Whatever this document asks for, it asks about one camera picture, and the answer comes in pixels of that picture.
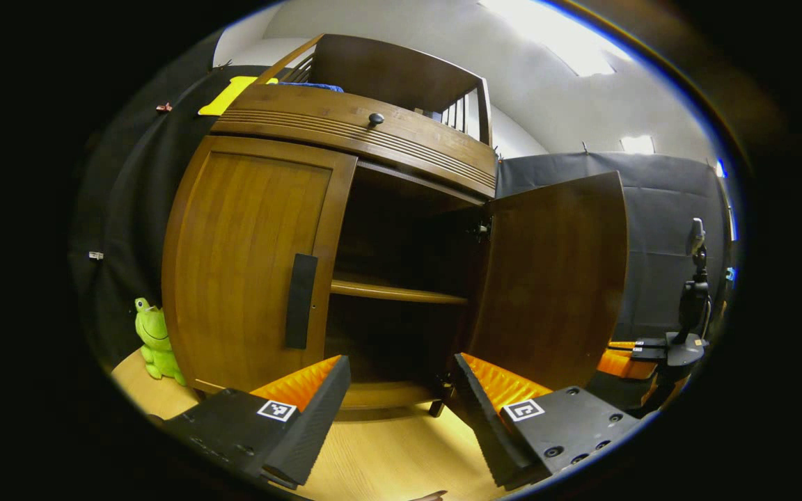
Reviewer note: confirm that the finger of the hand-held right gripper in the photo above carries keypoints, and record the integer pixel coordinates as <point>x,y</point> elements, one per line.
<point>624,365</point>
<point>645,344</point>

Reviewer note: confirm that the small ceiling light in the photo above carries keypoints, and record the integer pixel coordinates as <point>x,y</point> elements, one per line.
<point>638,144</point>

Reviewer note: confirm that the wooden double-door shoe cabinet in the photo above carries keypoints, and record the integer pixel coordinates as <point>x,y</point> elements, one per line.
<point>387,76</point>

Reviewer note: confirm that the wooden inner cabinet shelf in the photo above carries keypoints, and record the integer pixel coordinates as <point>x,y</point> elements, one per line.
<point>394,292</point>

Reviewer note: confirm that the blue cloth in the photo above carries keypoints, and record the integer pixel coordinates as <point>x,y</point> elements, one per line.
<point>314,86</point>

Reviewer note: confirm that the black round drawer knob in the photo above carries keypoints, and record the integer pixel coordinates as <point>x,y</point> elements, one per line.
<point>376,120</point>

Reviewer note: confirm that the long ceiling light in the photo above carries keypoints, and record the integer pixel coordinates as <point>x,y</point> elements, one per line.
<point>568,35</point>

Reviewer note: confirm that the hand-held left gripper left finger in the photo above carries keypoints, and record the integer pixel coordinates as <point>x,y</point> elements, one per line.
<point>314,431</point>

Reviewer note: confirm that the wooden cabinet drawer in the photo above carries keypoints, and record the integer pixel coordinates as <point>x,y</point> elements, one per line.
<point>345,136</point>

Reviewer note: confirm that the black backdrop cloth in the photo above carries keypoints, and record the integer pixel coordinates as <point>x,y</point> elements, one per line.
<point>129,174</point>

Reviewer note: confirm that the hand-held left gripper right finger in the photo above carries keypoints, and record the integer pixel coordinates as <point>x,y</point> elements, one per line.
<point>484,424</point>

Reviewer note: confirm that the green frog plush toy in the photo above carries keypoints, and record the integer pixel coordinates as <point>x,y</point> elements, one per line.
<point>157,341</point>

